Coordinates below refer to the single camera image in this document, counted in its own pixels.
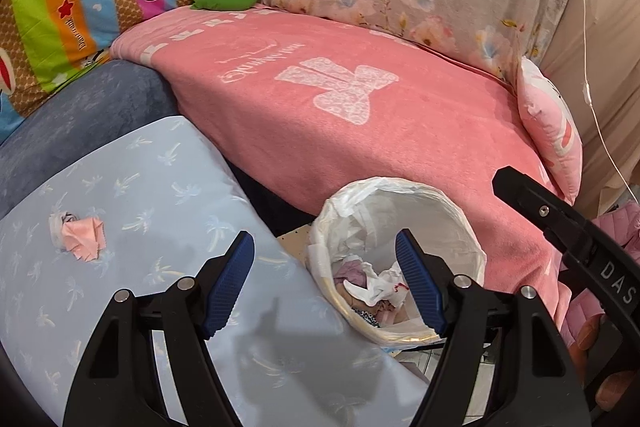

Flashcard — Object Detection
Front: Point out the brown sock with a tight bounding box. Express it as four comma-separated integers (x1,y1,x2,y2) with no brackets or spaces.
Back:
335,282,380,314

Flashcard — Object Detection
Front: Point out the leopard print fabric strip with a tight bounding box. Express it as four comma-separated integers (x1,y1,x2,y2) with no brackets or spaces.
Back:
355,309,380,329

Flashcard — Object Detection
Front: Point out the white lined trash bin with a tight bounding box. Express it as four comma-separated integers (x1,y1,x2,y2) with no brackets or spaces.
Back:
306,176,487,349

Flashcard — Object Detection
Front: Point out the person's right hand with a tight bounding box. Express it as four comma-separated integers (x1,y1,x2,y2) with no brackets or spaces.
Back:
568,313,638,411

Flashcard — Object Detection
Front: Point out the small pink pillow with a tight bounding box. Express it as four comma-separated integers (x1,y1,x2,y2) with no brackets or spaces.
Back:
516,56,582,205

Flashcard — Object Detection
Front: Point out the pink cloth piece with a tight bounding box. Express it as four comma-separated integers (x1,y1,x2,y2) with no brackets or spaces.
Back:
61,217,106,262

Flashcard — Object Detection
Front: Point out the grey white sock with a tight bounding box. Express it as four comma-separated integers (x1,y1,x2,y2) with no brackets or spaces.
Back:
49,211,77,251

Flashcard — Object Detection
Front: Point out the light blue palm print sheet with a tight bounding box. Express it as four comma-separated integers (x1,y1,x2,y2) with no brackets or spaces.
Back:
1,117,426,426

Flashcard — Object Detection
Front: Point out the beige curtain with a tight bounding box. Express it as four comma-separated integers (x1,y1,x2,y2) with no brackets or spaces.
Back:
541,0,639,218

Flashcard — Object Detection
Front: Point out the dark blue velvet cushion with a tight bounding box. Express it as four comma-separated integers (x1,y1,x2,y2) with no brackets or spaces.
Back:
1,60,178,215

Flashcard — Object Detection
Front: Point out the pink blanket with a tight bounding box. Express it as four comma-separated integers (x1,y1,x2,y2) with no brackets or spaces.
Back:
110,6,570,322

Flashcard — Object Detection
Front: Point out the white cable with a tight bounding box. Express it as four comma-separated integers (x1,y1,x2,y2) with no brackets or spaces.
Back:
564,0,639,203

